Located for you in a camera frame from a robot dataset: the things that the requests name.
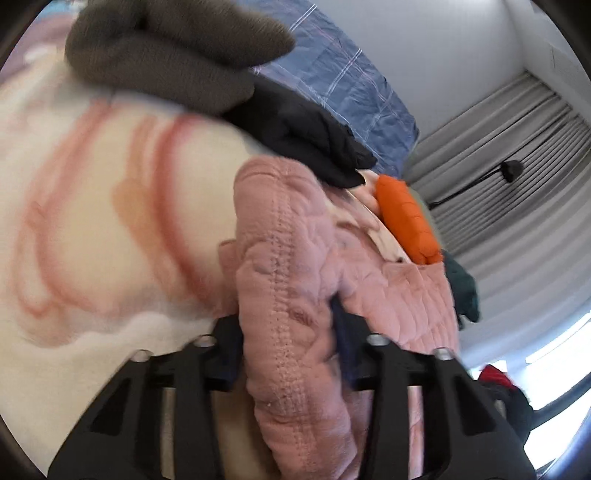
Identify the blue plaid duvet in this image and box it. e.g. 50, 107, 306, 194
249, 0, 422, 179

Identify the black garment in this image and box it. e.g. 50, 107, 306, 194
222, 74, 378, 189

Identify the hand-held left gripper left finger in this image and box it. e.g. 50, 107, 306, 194
48, 316, 246, 480

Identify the brown fleece garment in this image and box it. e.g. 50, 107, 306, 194
65, 0, 297, 114

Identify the pink quilted jacket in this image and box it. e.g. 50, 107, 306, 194
217, 157, 463, 480

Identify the dark teal garment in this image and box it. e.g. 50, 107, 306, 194
441, 251, 482, 325

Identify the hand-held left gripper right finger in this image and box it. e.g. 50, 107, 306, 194
330, 300, 537, 480

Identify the orange puffer jacket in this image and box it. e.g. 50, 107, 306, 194
375, 174, 442, 267

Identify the dark cloth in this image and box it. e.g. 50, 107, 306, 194
487, 383, 537, 437

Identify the red garment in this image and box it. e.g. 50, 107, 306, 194
478, 364, 514, 393

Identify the pink and white fleece blanket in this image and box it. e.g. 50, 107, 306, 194
0, 60, 259, 480

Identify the grey curtain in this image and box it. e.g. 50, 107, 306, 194
405, 69, 591, 334

